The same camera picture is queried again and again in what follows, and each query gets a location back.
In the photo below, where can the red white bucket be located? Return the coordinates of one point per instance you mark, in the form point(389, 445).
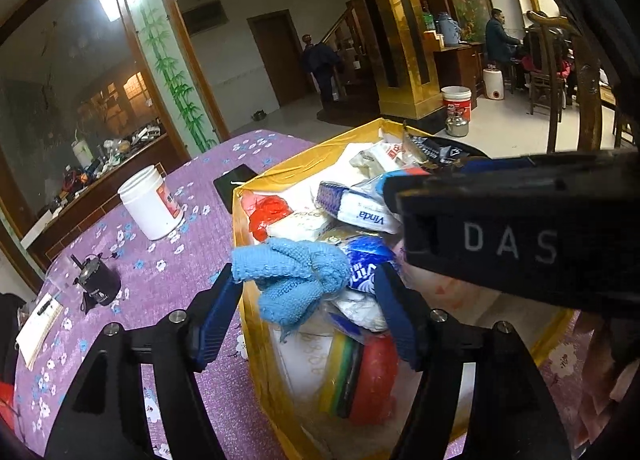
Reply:
point(458, 100)

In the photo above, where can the multicolour sponge pack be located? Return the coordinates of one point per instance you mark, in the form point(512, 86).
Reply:
point(359, 380)

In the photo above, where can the wooden chair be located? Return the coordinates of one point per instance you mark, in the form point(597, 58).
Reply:
point(587, 72)

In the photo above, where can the yellow cardboard box tray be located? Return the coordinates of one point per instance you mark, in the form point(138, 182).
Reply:
point(303, 430)

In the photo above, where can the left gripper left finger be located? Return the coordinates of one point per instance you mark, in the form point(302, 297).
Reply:
point(103, 413)

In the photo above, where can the white plastic jar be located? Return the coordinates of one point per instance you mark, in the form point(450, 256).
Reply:
point(148, 200)

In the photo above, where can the black foil snack bag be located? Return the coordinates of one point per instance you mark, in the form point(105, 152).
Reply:
point(437, 154)

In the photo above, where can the black pen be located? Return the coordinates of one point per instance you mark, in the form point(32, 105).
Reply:
point(45, 306)

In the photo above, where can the blue floral tissue pack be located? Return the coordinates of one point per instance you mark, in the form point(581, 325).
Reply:
point(361, 205)

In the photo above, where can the seated person dark jacket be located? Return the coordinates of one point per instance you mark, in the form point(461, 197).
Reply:
point(502, 50)

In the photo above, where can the white floral tissue pack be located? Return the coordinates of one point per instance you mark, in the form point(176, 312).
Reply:
point(300, 226)

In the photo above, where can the red plastic bag bundle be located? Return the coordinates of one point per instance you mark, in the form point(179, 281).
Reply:
point(262, 211)

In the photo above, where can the blue vinda tissue pack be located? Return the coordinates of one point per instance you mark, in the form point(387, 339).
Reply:
point(358, 302)

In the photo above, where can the white face tissue pack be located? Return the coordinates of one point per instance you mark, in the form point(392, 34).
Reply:
point(302, 355)

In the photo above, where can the white red printed bag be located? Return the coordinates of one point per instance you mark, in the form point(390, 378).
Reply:
point(390, 156)

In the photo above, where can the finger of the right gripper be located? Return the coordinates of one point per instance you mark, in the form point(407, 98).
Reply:
point(397, 182)

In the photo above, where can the black cylindrical motor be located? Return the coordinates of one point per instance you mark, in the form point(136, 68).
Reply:
point(99, 284)

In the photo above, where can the black smartphone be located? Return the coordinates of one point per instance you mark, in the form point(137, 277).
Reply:
point(229, 181)

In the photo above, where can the white floor container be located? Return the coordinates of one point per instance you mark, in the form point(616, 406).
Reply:
point(494, 83)

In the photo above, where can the white paper notebook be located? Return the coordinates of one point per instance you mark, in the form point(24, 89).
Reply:
point(31, 337)

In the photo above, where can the blue knitted cloth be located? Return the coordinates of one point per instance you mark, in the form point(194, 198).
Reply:
point(293, 277)

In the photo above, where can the standing person in black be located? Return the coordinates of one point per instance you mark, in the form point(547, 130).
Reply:
point(320, 60)

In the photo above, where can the metal kettle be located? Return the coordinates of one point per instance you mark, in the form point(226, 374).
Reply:
point(457, 125)

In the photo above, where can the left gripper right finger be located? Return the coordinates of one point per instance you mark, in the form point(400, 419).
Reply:
point(513, 415)

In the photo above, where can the purple floral tablecloth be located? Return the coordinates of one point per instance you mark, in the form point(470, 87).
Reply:
point(158, 277)

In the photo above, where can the pink tissue pack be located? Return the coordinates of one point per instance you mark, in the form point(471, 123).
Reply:
point(466, 302)

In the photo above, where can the person right hand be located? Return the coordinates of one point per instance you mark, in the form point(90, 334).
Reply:
point(603, 383)

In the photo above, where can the red gift bag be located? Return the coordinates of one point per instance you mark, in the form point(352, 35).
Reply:
point(6, 404)

